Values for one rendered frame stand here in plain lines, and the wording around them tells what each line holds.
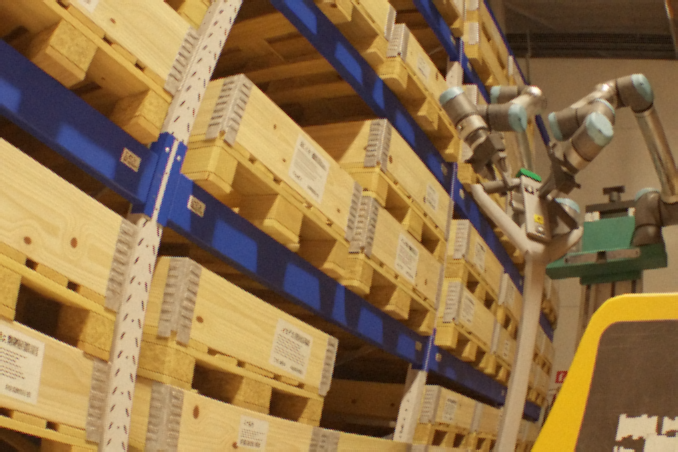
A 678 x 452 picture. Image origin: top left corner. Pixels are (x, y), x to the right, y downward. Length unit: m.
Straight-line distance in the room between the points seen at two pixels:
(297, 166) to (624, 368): 1.34
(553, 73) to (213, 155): 7.42
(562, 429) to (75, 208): 1.10
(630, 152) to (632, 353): 6.98
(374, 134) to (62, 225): 1.63
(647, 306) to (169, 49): 1.28
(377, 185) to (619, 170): 5.69
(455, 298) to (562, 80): 5.80
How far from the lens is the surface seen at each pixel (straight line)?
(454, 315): 3.35
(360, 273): 2.44
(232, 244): 1.90
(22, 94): 1.38
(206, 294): 1.70
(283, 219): 2.01
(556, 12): 10.79
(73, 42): 1.41
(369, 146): 2.63
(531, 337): 1.70
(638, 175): 7.90
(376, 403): 3.39
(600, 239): 2.86
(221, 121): 1.80
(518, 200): 1.82
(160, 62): 1.60
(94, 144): 1.50
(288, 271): 2.13
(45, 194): 1.32
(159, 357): 1.63
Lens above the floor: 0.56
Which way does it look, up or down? 19 degrees up
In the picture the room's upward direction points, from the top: 10 degrees clockwise
